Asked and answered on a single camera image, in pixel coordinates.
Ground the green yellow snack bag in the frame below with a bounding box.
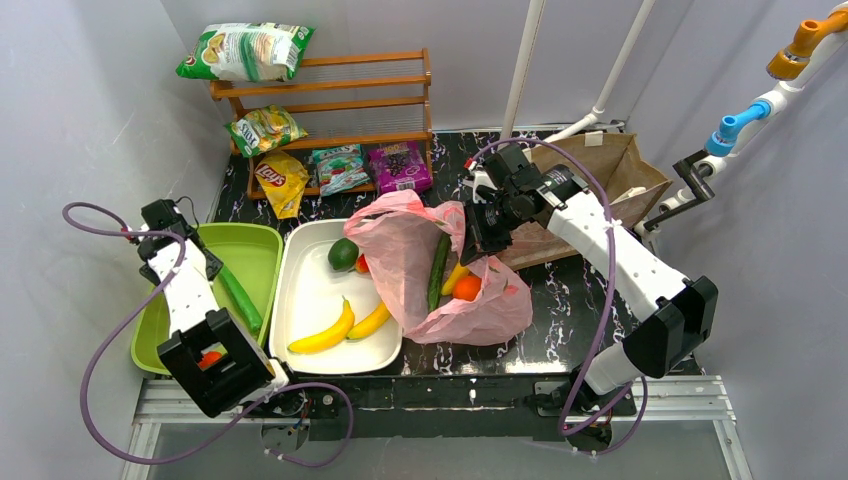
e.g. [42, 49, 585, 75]
[224, 105, 309, 158]

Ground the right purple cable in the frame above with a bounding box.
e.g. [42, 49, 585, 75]
[470, 137, 649, 457]

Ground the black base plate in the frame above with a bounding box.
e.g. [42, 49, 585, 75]
[241, 370, 639, 444]

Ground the brown burlap tote bag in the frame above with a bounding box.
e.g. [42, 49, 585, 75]
[498, 132, 672, 270]

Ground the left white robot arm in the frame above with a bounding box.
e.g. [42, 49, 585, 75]
[136, 199, 288, 417]

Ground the black pipe clamp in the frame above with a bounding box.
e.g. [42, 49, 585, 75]
[644, 149, 715, 232]

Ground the yellow Lays chips bag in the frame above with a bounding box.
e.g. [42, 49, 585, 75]
[254, 152, 310, 220]

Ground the white PVC pipe frame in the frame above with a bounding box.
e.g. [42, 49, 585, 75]
[501, 1, 847, 238]

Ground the small red tomato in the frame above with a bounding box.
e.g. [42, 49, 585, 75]
[198, 350, 223, 370]

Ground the teal candy packet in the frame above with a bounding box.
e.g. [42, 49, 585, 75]
[311, 144, 370, 197]

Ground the red strawberry toy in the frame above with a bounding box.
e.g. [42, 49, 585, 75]
[354, 255, 370, 274]

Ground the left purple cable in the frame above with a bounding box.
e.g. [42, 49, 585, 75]
[62, 201, 355, 470]

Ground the orange fruit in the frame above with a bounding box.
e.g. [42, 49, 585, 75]
[451, 275, 482, 302]

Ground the pink plastic grocery bag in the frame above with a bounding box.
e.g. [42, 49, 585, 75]
[343, 190, 533, 346]

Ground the white rectangular tray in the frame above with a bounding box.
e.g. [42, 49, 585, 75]
[268, 219, 402, 375]

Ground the green avocado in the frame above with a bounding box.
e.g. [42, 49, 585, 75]
[327, 238, 360, 272]

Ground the long green cucumber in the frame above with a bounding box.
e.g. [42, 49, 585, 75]
[427, 233, 451, 312]

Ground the yellow banana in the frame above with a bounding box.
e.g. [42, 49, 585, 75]
[440, 263, 470, 296]
[346, 302, 391, 340]
[288, 297, 355, 355]

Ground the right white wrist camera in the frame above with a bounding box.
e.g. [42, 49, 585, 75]
[463, 158, 498, 204]

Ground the green white chips bag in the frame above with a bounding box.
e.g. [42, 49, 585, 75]
[176, 22, 315, 83]

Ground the orange pipe valve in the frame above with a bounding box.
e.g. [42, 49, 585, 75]
[766, 20, 831, 81]

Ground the blue pipe valve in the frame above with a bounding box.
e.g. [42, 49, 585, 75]
[704, 100, 772, 157]

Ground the wooden shelf rack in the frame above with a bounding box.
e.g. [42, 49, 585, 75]
[209, 48, 433, 163]

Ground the green plastic bin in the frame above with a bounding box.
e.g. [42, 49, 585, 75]
[130, 222, 283, 375]

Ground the purple cable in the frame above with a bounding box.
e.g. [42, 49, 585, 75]
[470, 137, 649, 457]
[62, 201, 355, 470]

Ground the purple grape candy packet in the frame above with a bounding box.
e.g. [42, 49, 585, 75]
[367, 141, 434, 195]

